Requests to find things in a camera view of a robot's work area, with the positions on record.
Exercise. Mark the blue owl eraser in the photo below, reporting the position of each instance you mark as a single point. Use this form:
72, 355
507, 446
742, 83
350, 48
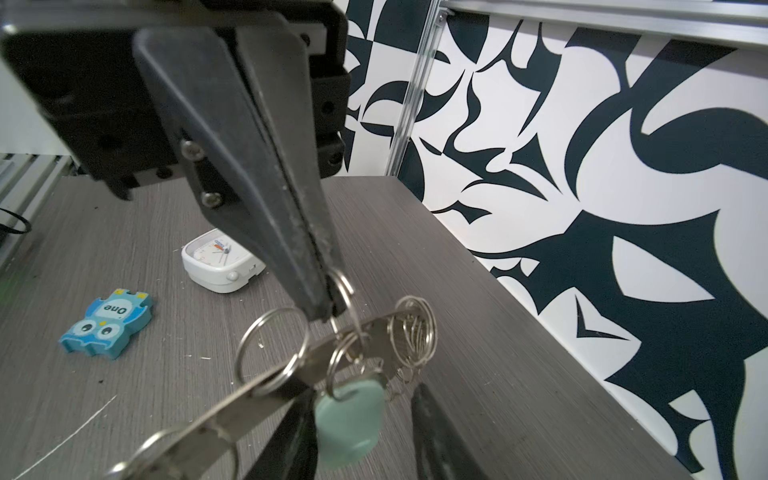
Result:
109, 323

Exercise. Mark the white square clock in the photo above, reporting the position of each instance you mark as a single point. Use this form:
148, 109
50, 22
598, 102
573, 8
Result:
217, 263

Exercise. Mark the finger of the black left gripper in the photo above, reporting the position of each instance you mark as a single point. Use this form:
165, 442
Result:
276, 65

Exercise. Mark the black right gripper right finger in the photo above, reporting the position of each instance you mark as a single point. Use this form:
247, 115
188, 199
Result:
440, 452

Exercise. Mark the silver keyring with keys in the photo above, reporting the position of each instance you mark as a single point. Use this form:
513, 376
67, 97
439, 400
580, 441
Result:
354, 372

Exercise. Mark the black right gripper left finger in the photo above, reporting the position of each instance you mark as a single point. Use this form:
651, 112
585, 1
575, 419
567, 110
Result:
292, 451

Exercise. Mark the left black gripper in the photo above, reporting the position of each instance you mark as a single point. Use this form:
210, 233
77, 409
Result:
75, 60

